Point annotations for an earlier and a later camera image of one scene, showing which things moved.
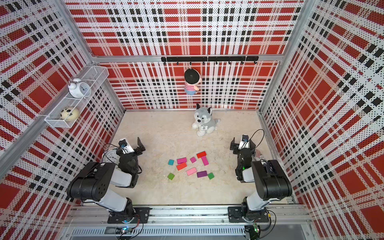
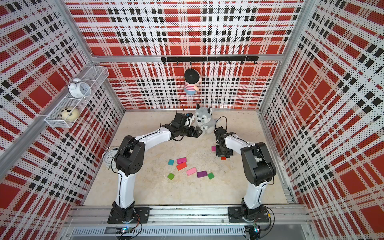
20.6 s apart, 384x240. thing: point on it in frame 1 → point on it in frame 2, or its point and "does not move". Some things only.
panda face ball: [73, 116] does not move
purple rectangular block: [202, 174] does not move
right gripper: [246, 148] → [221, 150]
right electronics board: [256, 227] does not move
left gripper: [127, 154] → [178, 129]
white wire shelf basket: [81, 91] does not move
